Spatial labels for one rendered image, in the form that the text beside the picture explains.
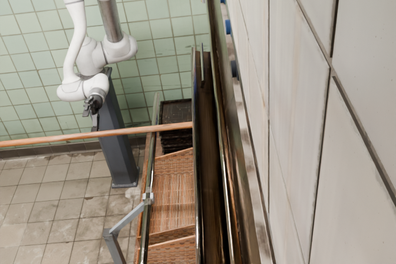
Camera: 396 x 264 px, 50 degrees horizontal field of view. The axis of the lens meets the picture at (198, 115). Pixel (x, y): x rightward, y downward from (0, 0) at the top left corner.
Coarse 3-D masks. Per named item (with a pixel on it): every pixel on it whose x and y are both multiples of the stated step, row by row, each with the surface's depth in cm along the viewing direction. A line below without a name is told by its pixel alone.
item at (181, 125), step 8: (128, 128) 202; (136, 128) 201; (144, 128) 201; (152, 128) 201; (160, 128) 201; (168, 128) 200; (176, 128) 201; (48, 136) 205; (56, 136) 204; (64, 136) 203; (72, 136) 203; (80, 136) 203; (88, 136) 202; (96, 136) 202; (104, 136) 203; (0, 144) 205; (8, 144) 205; (16, 144) 205; (24, 144) 205
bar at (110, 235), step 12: (156, 96) 225; (156, 108) 217; (156, 120) 210; (156, 132) 204; (144, 204) 169; (132, 216) 180; (144, 216) 164; (108, 228) 189; (120, 228) 184; (144, 228) 160; (108, 240) 188; (144, 240) 156; (120, 252) 198; (144, 252) 152
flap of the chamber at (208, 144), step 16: (208, 64) 201; (208, 80) 190; (208, 96) 181; (192, 112) 173; (208, 112) 172; (208, 128) 164; (208, 144) 157; (208, 160) 151; (208, 176) 145; (208, 192) 139; (208, 208) 134; (224, 208) 135; (208, 224) 129; (224, 224) 130; (208, 240) 125; (224, 240) 125; (208, 256) 121; (224, 256) 121
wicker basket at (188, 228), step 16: (160, 160) 251; (176, 160) 252; (192, 160) 252; (144, 176) 242; (160, 176) 260; (192, 176) 257; (144, 192) 234; (160, 192) 250; (176, 192) 249; (192, 192) 248; (160, 208) 241; (176, 208) 240; (192, 208) 239; (160, 224) 233; (176, 224) 231; (192, 224) 204; (160, 240) 212
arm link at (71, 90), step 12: (72, 12) 217; (84, 12) 220; (84, 24) 221; (84, 36) 224; (72, 48) 225; (72, 60) 228; (72, 72) 232; (72, 84) 230; (60, 96) 233; (72, 96) 232; (84, 96) 233
